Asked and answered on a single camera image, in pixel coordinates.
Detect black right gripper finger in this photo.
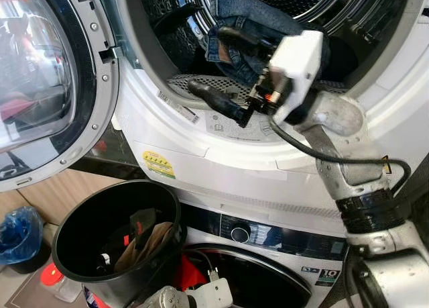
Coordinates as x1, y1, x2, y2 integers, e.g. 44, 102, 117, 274
188, 80, 254, 127
216, 26, 277, 57

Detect blue denim jeans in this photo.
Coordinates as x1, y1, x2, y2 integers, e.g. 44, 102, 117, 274
204, 0, 330, 87

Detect white washing machine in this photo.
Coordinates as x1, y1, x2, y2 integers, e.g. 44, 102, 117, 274
178, 204, 356, 308

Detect grey perforated lint filter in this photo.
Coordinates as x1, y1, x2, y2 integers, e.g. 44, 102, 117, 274
168, 73, 349, 111

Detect white instruction sticker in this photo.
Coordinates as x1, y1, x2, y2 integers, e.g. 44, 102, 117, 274
204, 110, 296, 142

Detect white barcode label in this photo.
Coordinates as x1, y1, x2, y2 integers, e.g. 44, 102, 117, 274
158, 90, 200, 124

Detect white tumble dryer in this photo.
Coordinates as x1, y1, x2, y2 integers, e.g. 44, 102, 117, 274
111, 0, 429, 238

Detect yellow round sticker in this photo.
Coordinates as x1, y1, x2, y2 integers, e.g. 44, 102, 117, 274
141, 150, 176, 180

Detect round glass dryer door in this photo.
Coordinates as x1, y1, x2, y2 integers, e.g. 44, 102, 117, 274
0, 0, 120, 191

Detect black washer control knob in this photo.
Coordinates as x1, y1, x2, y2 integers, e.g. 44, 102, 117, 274
230, 224, 251, 244

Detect brown cloth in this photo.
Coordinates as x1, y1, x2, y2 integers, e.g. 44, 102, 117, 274
114, 221, 176, 274

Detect black plastic bucket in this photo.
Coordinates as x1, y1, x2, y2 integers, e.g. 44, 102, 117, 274
52, 179, 183, 308

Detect red plastic stool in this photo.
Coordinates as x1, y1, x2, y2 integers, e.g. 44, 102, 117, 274
84, 254, 208, 308

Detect dark round washer door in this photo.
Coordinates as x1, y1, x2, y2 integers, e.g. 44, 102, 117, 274
181, 244, 314, 308

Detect black number ten sticker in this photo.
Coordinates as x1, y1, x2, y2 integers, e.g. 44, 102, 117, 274
315, 268, 343, 287

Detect red round lid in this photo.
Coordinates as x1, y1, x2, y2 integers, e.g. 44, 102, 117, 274
40, 262, 64, 287

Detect small black bin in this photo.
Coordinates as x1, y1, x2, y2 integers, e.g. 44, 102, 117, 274
0, 244, 53, 276

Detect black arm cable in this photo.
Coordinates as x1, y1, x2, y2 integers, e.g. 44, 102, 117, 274
268, 117, 413, 195

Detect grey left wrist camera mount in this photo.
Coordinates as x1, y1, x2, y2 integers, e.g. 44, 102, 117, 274
188, 276, 233, 308

